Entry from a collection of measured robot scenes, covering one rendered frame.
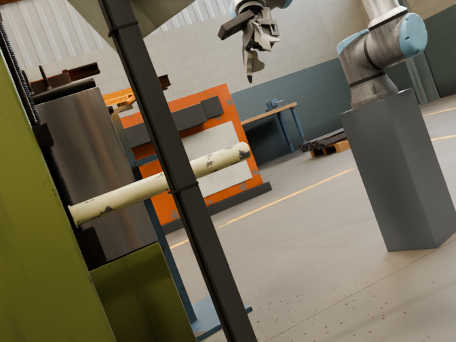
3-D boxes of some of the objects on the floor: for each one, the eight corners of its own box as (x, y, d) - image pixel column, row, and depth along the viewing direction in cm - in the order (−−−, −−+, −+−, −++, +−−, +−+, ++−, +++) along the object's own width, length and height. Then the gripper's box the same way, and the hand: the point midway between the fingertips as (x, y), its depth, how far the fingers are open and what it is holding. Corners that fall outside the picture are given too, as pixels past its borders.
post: (296, 459, 102) (104, -49, 96) (306, 468, 98) (106, -59, 92) (280, 469, 101) (84, -45, 95) (289, 480, 97) (85, -55, 91)
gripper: (279, -14, 135) (296, 46, 128) (255, 32, 153) (268, 88, 145) (250, -17, 133) (265, 45, 125) (229, 31, 150) (241, 87, 142)
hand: (257, 68), depth 134 cm, fingers open, 14 cm apart
